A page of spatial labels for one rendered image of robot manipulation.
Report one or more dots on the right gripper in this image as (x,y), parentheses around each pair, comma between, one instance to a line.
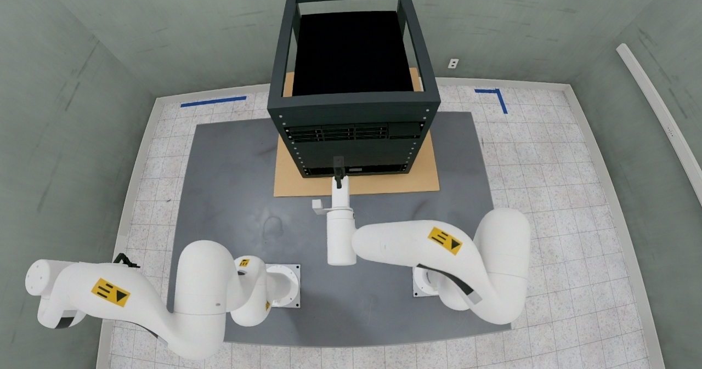
(340,185)

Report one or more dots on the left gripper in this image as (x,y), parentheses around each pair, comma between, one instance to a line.
(126,262)

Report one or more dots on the tan flat wooden board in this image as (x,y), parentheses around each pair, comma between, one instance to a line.
(421,178)

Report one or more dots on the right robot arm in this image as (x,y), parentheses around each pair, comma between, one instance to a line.
(489,275)

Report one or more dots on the dark grey metal rack frame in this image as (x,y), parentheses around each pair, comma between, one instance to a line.
(354,62)

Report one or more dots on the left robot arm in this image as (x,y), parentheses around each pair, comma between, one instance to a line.
(209,283)

